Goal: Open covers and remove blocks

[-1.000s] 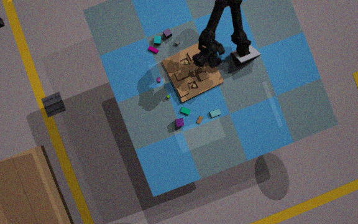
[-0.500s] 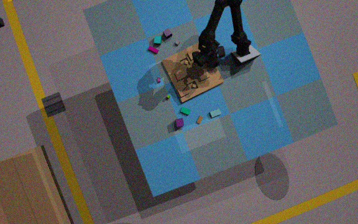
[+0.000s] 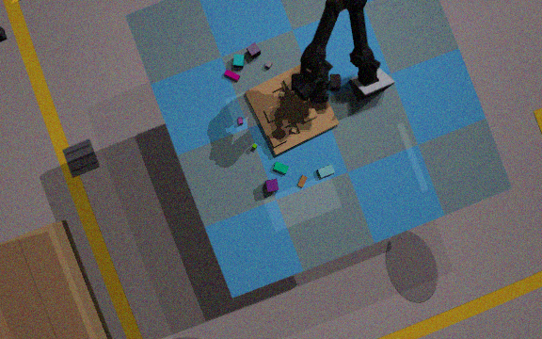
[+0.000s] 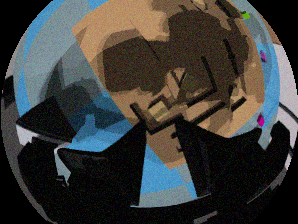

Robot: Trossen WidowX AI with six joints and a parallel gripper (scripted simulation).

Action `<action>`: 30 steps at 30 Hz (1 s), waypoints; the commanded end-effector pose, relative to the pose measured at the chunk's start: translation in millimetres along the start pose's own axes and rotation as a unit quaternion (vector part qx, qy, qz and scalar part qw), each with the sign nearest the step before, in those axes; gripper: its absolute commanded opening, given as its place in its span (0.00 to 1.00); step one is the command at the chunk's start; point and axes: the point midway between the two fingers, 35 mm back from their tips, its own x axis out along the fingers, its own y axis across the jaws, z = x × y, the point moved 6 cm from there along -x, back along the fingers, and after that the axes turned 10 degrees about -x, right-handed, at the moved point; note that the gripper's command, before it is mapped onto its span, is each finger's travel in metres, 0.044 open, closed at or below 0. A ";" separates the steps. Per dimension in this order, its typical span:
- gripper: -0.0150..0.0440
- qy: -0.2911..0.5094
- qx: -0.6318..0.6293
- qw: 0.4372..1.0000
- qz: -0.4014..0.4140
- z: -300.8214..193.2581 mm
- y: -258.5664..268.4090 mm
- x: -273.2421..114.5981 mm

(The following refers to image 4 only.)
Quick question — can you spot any small purple block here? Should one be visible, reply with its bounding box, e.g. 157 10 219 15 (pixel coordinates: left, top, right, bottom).
261 52 267 63

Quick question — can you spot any magenta rectangular bar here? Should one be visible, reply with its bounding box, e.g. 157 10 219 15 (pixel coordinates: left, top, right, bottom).
257 115 265 128

